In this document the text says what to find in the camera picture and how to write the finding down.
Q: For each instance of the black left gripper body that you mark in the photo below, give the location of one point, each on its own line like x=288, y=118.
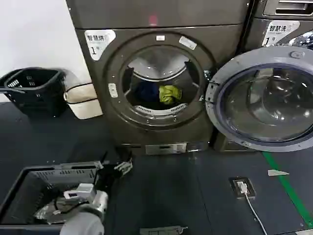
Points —
x=106, y=177

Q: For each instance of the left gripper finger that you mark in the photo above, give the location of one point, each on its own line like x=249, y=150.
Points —
x=127, y=169
x=122, y=163

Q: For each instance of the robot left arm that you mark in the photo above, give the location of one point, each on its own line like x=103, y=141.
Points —
x=83, y=218

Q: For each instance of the grey crumpled cloth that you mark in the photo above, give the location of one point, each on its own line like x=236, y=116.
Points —
x=46, y=213

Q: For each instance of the grey floor socket plate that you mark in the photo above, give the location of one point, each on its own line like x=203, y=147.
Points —
x=161, y=231

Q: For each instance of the blue garment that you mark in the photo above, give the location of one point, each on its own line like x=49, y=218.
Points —
x=146, y=93

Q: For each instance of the white cushioned bag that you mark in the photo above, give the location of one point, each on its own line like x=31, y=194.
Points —
x=83, y=98

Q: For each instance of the yellow-green garment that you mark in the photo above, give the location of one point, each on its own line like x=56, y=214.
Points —
x=168, y=94

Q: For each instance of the dark grey laundry basket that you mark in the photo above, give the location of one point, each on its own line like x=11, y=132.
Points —
x=14, y=191

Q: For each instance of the black plastic laundry basket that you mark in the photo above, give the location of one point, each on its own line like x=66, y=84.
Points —
x=41, y=98

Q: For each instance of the black floor socket box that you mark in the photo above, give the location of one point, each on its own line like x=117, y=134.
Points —
x=234, y=188

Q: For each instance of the white power plug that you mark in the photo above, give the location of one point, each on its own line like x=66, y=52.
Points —
x=242, y=186

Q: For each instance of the grey triangular floor sticker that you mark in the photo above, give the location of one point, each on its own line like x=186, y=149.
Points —
x=276, y=172

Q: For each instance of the grey front-load dryer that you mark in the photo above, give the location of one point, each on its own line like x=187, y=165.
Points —
x=220, y=49

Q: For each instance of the round glass dryer door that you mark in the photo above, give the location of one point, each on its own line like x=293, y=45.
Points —
x=266, y=98

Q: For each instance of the green floor tape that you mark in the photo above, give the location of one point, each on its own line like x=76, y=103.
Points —
x=286, y=186

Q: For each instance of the grey dryer with label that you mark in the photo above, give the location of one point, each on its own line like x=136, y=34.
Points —
x=256, y=34

